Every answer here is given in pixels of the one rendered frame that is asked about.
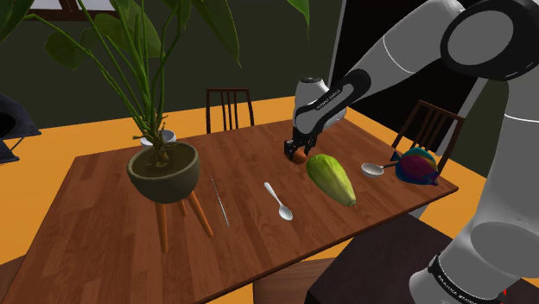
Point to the white spoon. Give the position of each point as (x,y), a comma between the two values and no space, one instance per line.
(279,204)

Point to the dark wooden chair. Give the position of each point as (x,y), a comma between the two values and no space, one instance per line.
(229,109)
(429,126)

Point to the wooden dining table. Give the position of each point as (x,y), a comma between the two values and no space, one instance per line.
(109,252)

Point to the small orange round fruit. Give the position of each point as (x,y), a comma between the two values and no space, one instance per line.
(299,158)

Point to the white bowl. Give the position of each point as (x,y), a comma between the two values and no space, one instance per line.
(168,136)

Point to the brown framed window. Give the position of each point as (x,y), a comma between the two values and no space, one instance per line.
(84,5)

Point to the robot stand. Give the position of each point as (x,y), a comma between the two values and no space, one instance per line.
(379,261)

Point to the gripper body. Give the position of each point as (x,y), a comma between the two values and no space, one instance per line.
(301,139)

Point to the thin metal skewer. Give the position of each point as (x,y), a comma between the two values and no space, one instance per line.
(220,201)

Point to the potted plant on wooden legs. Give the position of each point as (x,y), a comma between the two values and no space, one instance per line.
(164,172)

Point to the colourful fish figure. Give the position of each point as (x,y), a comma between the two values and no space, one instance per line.
(416,167)

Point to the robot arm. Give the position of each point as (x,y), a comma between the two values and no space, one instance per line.
(497,177)

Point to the green papaya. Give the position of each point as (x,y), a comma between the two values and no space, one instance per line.
(330,179)

